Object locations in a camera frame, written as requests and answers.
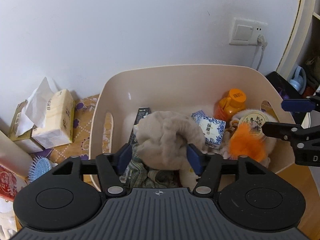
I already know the white fluffy toy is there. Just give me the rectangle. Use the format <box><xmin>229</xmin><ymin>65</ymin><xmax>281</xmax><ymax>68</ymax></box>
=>
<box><xmin>221</xmin><ymin>108</ymin><xmax>278</xmax><ymax>167</ymax></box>

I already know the light blue plastic object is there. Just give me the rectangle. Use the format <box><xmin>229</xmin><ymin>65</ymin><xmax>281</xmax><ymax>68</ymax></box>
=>
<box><xmin>289</xmin><ymin>65</ymin><xmax>307</xmax><ymax>95</ymax></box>

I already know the white cat plush toy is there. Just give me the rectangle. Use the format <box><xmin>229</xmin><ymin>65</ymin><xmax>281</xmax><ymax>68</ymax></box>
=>
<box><xmin>179</xmin><ymin>152</ymin><xmax>208</xmax><ymax>188</ymax></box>

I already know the blue hairbrush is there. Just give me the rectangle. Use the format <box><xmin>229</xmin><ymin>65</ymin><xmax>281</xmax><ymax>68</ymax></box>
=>
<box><xmin>27</xmin><ymin>155</ymin><xmax>58</xmax><ymax>183</ymax></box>

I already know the white wall socket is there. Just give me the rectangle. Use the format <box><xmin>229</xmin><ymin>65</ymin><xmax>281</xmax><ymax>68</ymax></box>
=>
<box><xmin>229</xmin><ymin>17</ymin><xmax>268</xmax><ymax>46</ymax></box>

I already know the orange sock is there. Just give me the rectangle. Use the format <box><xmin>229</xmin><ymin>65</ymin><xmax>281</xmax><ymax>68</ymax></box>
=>
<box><xmin>226</xmin><ymin>124</ymin><xmax>268</xmax><ymax>162</ymax></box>

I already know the round metal tin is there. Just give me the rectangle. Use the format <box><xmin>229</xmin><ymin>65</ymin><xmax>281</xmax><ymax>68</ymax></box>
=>
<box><xmin>237</xmin><ymin>112</ymin><xmax>269</xmax><ymax>140</ymax></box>

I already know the beige plastic bin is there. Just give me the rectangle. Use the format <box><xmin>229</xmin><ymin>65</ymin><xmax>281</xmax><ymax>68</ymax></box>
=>
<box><xmin>89</xmin><ymin>64</ymin><xmax>295</xmax><ymax>193</ymax></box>

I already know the green checked scrunchie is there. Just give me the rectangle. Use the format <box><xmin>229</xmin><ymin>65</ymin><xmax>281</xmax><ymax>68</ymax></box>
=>
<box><xmin>126</xmin><ymin>144</ymin><xmax>180</xmax><ymax>188</ymax></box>

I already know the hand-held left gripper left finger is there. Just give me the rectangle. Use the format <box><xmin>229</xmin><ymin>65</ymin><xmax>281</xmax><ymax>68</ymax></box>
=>
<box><xmin>51</xmin><ymin>143</ymin><xmax>134</xmax><ymax>197</ymax></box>

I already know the black stool purple print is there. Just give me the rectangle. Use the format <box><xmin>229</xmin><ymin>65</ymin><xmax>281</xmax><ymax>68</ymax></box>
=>
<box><xmin>265</xmin><ymin>71</ymin><xmax>304</xmax><ymax>103</ymax></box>

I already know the orange plastic bottle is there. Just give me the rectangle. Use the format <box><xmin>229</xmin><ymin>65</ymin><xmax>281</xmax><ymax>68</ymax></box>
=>
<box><xmin>214</xmin><ymin>88</ymin><xmax>247</xmax><ymax>121</ymax></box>

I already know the dark blue tube box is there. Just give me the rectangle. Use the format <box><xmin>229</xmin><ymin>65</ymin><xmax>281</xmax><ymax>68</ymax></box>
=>
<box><xmin>129</xmin><ymin>107</ymin><xmax>152</xmax><ymax>145</ymax></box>

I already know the floral table mat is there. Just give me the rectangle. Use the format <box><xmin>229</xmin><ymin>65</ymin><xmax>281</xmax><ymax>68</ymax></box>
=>
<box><xmin>29</xmin><ymin>94</ymin><xmax>102</xmax><ymax>180</ymax></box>

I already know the white shelf cabinet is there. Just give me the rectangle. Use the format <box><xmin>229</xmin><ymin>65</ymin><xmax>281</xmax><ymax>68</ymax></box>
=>
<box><xmin>276</xmin><ymin>0</ymin><xmax>320</xmax><ymax>98</ymax></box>

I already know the wooden desktop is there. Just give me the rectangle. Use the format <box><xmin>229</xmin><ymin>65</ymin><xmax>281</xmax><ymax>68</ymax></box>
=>
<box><xmin>82</xmin><ymin>164</ymin><xmax>320</xmax><ymax>240</ymax></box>

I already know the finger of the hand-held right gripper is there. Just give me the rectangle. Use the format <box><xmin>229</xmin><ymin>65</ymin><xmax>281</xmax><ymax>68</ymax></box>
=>
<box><xmin>261</xmin><ymin>121</ymin><xmax>320</xmax><ymax>146</ymax></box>
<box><xmin>281</xmin><ymin>95</ymin><xmax>320</xmax><ymax>112</ymax></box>

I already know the red carton box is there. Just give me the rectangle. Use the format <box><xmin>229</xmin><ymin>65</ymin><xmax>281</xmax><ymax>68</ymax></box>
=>
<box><xmin>0</xmin><ymin>165</ymin><xmax>28</xmax><ymax>202</ymax></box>

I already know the plain pink fluffy cloth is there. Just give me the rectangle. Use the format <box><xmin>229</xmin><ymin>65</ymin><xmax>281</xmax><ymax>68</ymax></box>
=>
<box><xmin>136</xmin><ymin>111</ymin><xmax>205</xmax><ymax>172</ymax></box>

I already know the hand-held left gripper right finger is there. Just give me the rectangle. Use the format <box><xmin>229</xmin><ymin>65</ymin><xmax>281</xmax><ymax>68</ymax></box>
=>
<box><xmin>186</xmin><ymin>144</ymin><xmax>269</xmax><ymax>197</ymax></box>

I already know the blue white patterned box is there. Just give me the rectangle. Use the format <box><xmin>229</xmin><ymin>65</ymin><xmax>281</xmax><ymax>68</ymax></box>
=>
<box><xmin>191</xmin><ymin>110</ymin><xmax>227</xmax><ymax>146</ymax></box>

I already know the white plug with cable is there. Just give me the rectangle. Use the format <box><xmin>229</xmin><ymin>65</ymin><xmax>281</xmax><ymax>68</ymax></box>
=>
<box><xmin>255</xmin><ymin>34</ymin><xmax>267</xmax><ymax>70</ymax></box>

